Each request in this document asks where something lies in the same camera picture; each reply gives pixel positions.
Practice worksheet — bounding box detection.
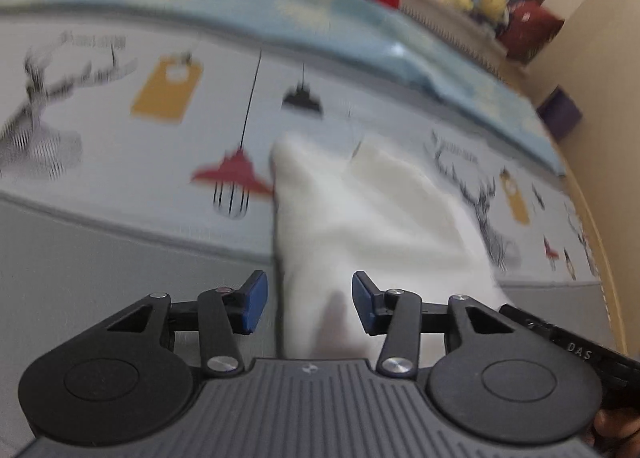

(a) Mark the white t-shirt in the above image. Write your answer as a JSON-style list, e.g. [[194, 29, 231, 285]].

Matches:
[[270, 133, 508, 362]]

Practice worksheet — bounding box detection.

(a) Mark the person's right hand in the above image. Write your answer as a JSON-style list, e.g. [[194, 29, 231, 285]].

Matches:
[[584, 408, 640, 458]]

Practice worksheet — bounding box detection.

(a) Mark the printed grey bed sheet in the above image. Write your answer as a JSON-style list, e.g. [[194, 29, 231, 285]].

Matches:
[[1, 14, 614, 455]]

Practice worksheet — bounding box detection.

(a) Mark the red dark cushion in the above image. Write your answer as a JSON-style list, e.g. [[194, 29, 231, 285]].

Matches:
[[498, 0, 565, 65]]

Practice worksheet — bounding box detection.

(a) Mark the light blue patterned quilt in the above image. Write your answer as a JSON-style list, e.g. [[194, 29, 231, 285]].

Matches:
[[1, 0, 565, 174]]

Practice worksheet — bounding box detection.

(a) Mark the purple box on wall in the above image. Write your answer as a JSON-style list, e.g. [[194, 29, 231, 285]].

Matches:
[[537, 87, 582, 142]]

